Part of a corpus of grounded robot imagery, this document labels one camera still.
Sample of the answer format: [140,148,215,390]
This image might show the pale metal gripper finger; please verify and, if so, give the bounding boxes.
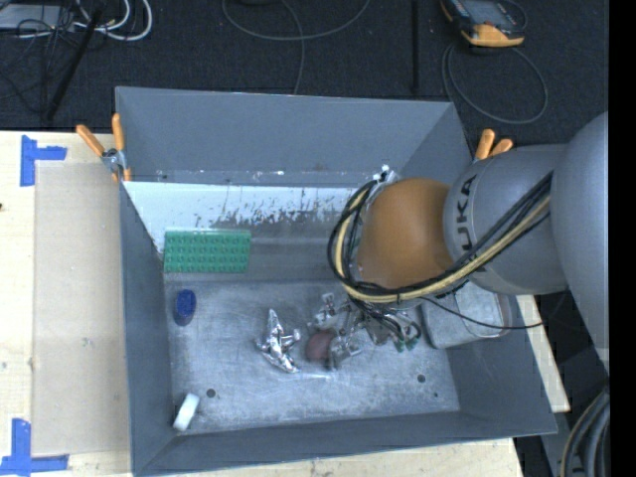
[325,332,365,371]
[309,291,356,330]

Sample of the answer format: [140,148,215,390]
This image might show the red-brown round lump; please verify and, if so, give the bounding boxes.
[304,329,336,364]

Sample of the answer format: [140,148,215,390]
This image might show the crumpled silver foil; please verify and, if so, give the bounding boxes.
[253,308,303,375]

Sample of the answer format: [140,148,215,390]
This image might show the grey metal bin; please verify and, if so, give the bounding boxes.
[114,85,558,477]

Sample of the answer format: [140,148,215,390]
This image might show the grey rectangular box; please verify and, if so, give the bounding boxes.
[420,280,515,351]

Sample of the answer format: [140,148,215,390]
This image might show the green studded flat block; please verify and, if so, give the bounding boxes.
[163,229,253,275]

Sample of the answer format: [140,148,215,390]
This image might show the blue round cap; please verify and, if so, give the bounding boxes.
[172,288,198,328]

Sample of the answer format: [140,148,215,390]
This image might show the brown cardboard board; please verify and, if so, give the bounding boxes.
[30,159,133,459]

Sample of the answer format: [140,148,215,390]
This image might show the white ring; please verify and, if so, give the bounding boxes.
[171,393,202,432]

